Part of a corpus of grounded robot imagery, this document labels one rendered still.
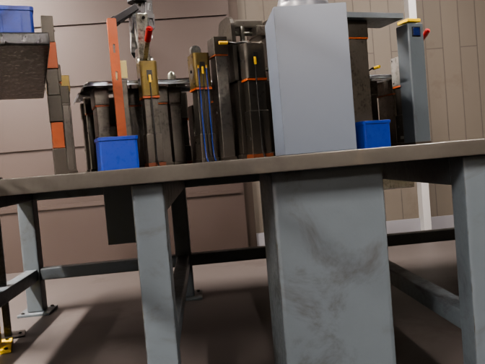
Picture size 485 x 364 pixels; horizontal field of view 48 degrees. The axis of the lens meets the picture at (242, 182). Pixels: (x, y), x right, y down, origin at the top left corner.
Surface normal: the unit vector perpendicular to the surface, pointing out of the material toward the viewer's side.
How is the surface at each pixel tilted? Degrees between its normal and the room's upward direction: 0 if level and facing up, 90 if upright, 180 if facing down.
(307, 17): 90
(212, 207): 90
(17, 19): 90
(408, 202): 90
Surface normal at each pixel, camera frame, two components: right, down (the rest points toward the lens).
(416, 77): 0.36, 0.00
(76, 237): 0.07, 0.04
